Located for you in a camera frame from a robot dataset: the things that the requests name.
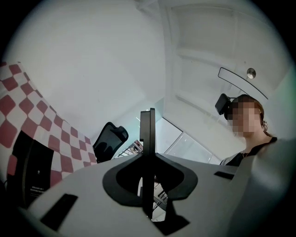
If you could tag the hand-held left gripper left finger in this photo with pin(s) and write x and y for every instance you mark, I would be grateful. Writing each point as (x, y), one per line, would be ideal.
(146, 129)

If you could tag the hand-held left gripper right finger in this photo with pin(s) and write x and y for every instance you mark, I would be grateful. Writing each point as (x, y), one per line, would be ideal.
(152, 129)

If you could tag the black box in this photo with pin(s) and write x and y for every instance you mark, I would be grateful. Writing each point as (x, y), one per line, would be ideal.
(34, 166)

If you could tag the glass partition window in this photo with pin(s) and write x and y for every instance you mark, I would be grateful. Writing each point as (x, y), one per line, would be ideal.
(185, 143)

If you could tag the black mesh office chair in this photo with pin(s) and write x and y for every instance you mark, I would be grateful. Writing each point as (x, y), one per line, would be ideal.
(108, 141)

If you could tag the black printed t-shirt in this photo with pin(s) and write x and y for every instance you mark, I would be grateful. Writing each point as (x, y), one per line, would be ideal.
(238, 159)

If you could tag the person's head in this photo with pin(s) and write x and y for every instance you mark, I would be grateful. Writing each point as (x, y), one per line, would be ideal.
(245, 115)

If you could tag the red white checkered tablecloth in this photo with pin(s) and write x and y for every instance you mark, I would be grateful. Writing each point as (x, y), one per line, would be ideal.
(34, 111)

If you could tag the round ceiling sensor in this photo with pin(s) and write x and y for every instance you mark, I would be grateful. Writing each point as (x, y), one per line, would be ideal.
(251, 73)

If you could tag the black head-worn camera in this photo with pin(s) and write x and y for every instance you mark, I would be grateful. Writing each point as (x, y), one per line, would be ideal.
(222, 104)

